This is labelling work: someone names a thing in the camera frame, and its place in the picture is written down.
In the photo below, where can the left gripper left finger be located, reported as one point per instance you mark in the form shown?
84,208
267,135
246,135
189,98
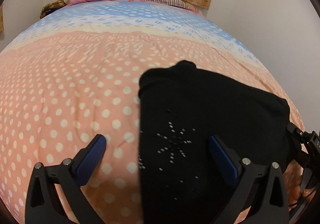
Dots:
43,204

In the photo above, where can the brown bag beside bed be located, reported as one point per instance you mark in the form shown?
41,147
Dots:
52,7

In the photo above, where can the beige side curtain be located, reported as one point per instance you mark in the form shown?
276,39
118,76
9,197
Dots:
1,19

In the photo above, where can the polka dot bed cover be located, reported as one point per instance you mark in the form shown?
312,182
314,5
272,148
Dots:
75,74

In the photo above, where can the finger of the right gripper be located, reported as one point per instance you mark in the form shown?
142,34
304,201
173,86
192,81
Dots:
301,136

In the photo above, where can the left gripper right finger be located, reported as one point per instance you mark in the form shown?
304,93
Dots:
261,187

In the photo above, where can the right hand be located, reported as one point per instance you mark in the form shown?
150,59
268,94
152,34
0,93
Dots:
292,180

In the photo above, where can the black pants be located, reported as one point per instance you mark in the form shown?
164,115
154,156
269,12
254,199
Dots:
181,108

